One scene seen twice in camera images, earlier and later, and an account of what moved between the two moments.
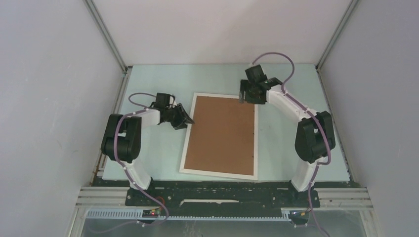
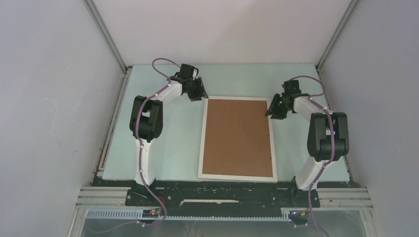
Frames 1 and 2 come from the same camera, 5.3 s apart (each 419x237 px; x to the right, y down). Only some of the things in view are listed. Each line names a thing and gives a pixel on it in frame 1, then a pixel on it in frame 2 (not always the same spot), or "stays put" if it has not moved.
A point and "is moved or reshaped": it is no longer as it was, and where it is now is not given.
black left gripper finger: [183, 126] -> [199, 98]
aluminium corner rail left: [105, 33] stays put
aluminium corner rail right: [336, 34] stays put
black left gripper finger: [186, 116] -> [204, 94]
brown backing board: [222, 138] is moved or reshaped
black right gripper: [244, 86] -> [276, 114]
